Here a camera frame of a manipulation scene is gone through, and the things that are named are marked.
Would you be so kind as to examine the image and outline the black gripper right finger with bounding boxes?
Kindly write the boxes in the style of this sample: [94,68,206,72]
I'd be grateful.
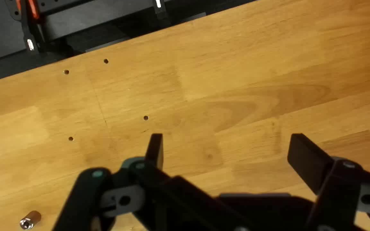
[287,132,370,231]

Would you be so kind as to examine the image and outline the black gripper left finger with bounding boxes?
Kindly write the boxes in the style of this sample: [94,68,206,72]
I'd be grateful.
[52,132,238,231]

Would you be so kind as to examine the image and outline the small silver metal cylinder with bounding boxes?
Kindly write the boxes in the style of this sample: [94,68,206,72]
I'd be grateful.
[18,209,44,231]

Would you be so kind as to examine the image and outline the black clamp with white tip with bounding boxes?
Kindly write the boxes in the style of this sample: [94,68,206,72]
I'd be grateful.
[152,0,173,23]

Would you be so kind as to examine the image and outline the black clamp with orange handles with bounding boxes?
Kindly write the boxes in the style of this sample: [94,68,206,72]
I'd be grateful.
[4,0,48,55]

